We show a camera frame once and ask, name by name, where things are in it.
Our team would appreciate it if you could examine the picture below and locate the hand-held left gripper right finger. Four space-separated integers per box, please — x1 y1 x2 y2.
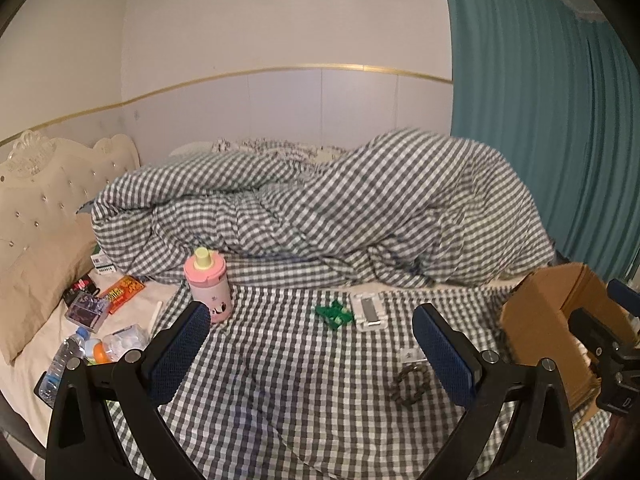
412 303 586 480

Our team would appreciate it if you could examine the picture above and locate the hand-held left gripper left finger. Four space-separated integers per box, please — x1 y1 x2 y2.
45 301 211 480

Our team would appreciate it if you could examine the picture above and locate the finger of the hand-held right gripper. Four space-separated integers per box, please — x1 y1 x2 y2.
569 307 628 361
606 279 640 318

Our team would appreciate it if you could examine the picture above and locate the cardboard box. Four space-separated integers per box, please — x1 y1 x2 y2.
500 262 640 428

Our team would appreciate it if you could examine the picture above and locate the person's right hand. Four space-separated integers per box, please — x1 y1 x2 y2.
597 410 633 466

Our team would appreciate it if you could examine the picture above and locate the clear plastic bag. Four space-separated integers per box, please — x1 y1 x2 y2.
102 325 151 361

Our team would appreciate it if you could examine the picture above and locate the pink drinking bottle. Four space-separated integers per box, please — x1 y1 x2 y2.
183 247 233 325

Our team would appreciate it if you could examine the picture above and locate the orange-lidded baby bottle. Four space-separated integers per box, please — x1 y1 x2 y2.
82 337 118 366

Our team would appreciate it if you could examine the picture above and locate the orange snack packet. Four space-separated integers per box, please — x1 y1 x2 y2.
97 275 146 315

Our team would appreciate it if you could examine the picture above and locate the white rectangular packet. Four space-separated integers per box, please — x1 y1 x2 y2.
349 290 390 332

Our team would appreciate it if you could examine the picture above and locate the purple box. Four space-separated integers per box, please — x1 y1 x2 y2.
65 295 112 333

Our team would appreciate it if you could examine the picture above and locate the clear water bottle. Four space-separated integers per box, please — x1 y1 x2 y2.
37 329 91 403

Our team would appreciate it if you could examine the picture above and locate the pink black packet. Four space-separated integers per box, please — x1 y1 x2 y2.
64 276 101 306

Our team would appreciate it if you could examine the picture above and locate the green toy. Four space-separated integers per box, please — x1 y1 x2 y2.
316 300 356 330

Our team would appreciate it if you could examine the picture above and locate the grey checked bed sheet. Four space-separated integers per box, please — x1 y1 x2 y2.
100 260 601 480

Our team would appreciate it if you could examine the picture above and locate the beige pillow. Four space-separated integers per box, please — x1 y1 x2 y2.
0 220 101 366

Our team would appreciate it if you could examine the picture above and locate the cream fitted sheet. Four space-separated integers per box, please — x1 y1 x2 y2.
0 275 183 441

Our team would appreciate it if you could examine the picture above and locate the grey checked duvet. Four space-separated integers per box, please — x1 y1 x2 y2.
90 129 556 291

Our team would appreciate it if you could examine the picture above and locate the teal curtain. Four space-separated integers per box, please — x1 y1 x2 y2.
440 0 640 286

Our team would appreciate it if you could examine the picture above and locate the white pillow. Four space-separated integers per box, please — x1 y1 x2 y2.
169 140 216 158

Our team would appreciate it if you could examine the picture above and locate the cream tufted headboard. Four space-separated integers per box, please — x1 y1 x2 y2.
0 130 141 281

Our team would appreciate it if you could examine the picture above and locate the patterned pillow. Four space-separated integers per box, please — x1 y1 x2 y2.
210 136 346 163

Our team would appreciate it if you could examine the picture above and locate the dark bead bracelet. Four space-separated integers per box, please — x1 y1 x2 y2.
391 365 432 408

